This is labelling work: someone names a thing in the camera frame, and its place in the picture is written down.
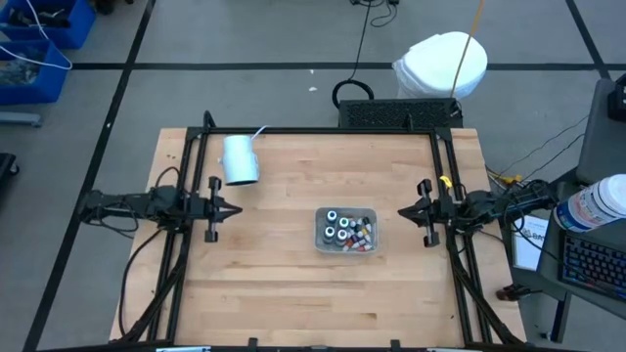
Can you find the large black-tipped colouring bottle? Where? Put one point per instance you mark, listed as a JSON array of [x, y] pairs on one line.
[[328, 232]]

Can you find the dark grey desk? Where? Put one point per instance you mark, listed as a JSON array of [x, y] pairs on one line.
[[550, 278]]

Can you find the black caster foot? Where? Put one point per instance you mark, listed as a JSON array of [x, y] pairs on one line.
[[508, 293]]

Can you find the grey cart top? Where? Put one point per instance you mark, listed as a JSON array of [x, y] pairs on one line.
[[599, 142]]

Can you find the black device on cart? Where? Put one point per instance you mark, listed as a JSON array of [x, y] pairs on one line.
[[618, 100]]

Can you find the large green-tipped colouring bottle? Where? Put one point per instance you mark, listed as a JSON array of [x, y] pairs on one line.
[[344, 223]]

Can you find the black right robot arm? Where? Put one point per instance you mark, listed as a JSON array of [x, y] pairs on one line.
[[504, 203]]

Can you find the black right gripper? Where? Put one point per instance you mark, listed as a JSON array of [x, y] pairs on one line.
[[442, 211]]

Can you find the blue storage bin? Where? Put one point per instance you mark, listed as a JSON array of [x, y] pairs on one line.
[[83, 19], [44, 90]]

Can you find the white wipes canister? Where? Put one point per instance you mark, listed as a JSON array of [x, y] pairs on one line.
[[592, 203]]

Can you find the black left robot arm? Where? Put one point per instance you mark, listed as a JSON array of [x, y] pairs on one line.
[[142, 205]]

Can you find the black perforated computer case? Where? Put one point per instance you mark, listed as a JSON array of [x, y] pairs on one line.
[[391, 113]]

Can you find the black floor object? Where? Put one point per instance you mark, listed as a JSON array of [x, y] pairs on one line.
[[6, 168]]

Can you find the grey plastic bin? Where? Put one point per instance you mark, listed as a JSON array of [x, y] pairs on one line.
[[323, 247]]

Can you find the black backlit keyboard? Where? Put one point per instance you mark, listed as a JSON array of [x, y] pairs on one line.
[[596, 266]]

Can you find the black aluminium table frame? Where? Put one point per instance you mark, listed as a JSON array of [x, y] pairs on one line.
[[318, 130]]

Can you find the white bagged trash bin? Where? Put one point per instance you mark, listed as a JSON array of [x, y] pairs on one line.
[[430, 63]]

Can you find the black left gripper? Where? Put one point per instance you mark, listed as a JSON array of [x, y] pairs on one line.
[[203, 209]]

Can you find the white paper sheet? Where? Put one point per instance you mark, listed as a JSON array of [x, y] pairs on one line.
[[525, 254]]

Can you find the small dark dropper bottle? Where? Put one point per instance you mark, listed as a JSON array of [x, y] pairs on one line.
[[366, 221]]

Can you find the grey metal bar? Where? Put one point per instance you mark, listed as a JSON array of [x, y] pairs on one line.
[[19, 118]]

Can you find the large blue-tipped colouring bottle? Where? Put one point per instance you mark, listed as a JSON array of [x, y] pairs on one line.
[[331, 215]]

